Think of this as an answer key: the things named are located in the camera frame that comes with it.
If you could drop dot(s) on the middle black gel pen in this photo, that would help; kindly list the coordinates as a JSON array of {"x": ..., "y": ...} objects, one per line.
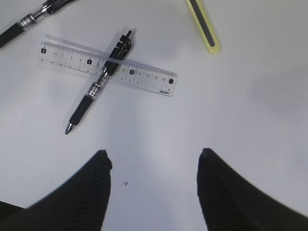
[{"x": 47, "y": 8}]

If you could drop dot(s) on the black gel pen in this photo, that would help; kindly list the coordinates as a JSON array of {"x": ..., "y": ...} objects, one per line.
[
  {"x": 47, "y": 8},
  {"x": 119, "y": 52}
]

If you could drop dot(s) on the clear plastic ruler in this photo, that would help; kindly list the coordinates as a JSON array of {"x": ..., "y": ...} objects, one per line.
[{"x": 68, "y": 57}]

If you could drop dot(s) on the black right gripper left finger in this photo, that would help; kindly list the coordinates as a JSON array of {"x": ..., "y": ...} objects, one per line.
[{"x": 79, "y": 204}]

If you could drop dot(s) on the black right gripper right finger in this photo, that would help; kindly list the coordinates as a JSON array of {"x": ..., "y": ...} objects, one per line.
[{"x": 231, "y": 203}]

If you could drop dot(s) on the yellow utility knife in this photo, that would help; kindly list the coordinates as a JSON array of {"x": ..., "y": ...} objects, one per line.
[{"x": 204, "y": 25}]

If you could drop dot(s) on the right black gel pen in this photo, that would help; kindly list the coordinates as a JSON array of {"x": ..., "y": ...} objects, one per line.
[{"x": 119, "y": 52}]

